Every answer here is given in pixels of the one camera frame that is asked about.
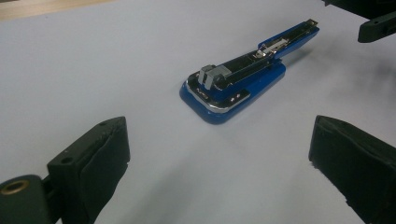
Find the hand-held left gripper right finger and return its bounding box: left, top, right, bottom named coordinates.
left=308, top=115, right=396, bottom=224

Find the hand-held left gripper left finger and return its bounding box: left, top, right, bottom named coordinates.
left=46, top=116, right=132, bottom=224

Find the blue stapler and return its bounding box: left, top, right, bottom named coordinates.
left=178, top=18, right=321, bottom=126

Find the white table cover sheet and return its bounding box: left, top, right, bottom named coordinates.
left=0, top=0, right=396, bottom=224

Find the wooden table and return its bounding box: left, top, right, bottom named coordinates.
left=0, top=0, right=117, bottom=22

